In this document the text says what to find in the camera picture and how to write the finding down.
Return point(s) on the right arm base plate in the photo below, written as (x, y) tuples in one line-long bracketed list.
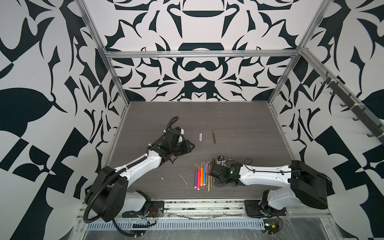
[(261, 209)]

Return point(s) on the white slotted cable duct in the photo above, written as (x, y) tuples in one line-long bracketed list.
[(186, 224)]

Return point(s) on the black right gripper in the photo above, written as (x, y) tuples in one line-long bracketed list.
[(217, 183)]

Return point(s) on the dark brown marker pen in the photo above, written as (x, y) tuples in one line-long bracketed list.
[(214, 136)]

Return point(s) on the orange marker pen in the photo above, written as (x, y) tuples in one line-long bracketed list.
[(201, 174)]

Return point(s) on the pink red marker pen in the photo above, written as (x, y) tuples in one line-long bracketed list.
[(198, 188)]

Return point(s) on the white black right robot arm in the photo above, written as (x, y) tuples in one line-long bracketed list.
[(297, 184)]

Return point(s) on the small circuit board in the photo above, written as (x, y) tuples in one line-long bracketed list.
[(272, 228)]

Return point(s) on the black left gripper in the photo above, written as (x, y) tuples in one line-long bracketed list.
[(187, 148)]

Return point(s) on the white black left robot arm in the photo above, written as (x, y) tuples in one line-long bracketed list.
[(108, 193)]

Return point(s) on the blue marker pen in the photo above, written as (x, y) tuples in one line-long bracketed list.
[(204, 173)]

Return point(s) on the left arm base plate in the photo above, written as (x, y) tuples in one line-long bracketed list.
[(150, 209)]

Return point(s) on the tan marker pen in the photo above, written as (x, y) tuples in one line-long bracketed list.
[(208, 178)]

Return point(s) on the black wall hook rack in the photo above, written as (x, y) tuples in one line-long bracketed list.
[(361, 111)]

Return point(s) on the purple marker pen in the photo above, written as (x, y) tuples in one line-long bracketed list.
[(196, 178)]

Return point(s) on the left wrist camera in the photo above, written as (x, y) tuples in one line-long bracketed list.
[(179, 130)]

